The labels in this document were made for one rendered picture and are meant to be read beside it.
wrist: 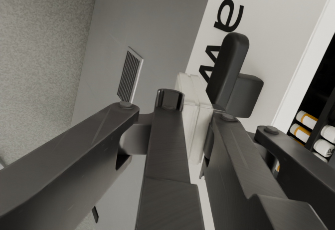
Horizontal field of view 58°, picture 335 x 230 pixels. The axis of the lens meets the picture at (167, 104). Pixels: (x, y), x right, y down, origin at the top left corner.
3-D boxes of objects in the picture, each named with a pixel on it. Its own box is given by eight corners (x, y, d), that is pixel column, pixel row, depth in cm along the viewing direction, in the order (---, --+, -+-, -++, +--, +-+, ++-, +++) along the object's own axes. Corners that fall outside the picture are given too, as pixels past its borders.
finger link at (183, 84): (185, 163, 14) (169, 160, 14) (180, 115, 21) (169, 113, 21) (198, 104, 14) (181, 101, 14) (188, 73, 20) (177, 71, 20)
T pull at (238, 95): (186, 139, 20) (196, 150, 19) (225, 28, 18) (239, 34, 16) (227, 140, 22) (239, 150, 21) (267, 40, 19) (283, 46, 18)
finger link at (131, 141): (174, 164, 13) (102, 153, 12) (172, 121, 17) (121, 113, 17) (180, 131, 12) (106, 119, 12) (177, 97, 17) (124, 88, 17)
